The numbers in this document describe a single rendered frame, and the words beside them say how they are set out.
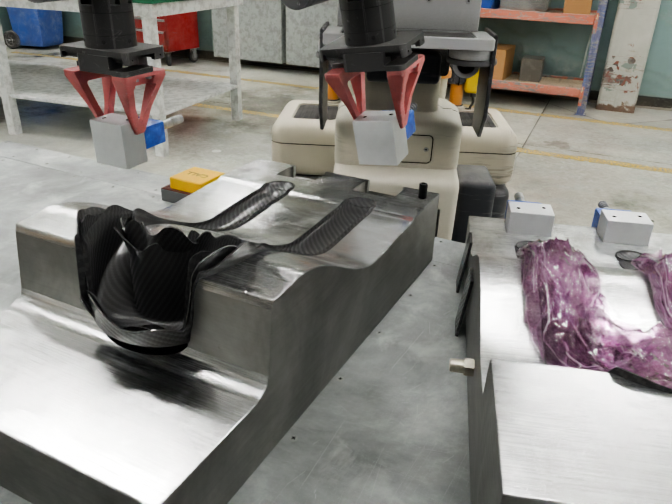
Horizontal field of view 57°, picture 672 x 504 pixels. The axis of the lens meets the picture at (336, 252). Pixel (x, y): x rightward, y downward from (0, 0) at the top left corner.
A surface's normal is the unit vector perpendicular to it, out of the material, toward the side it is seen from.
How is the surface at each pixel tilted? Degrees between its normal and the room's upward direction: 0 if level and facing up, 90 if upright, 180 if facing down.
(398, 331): 0
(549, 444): 0
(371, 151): 99
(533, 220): 90
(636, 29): 90
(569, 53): 90
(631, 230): 90
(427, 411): 0
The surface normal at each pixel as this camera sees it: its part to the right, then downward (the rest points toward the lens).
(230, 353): -0.45, 0.27
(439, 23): -0.07, 0.43
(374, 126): -0.44, 0.51
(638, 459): 0.03, -0.90
